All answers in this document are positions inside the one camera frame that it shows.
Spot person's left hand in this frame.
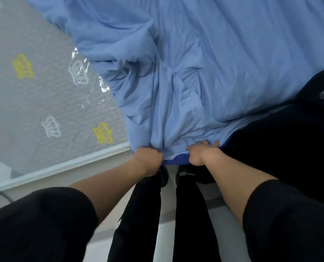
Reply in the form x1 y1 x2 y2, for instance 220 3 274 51
132 146 164 178

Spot grey cable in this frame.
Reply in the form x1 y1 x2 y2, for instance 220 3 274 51
0 187 14 204

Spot light blue sheet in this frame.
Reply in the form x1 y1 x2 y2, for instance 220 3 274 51
21 0 324 166

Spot person's black trousers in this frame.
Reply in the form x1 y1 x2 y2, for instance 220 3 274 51
107 171 223 262

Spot person's black shirt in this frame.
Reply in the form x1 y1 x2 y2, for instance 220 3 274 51
0 179 324 262

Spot black hanging garment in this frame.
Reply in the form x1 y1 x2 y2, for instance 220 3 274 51
196 61 324 210

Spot person's right hand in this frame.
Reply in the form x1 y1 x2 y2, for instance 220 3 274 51
188 140 224 166

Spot person's left forearm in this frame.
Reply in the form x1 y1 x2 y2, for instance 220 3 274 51
69 157 152 225

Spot white wooden bed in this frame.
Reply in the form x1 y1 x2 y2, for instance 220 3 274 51
0 142 136 216

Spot person's right forearm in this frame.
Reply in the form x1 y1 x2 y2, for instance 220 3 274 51
202 152 279 230

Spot grey crown print mattress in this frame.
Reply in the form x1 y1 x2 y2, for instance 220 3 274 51
0 0 131 179

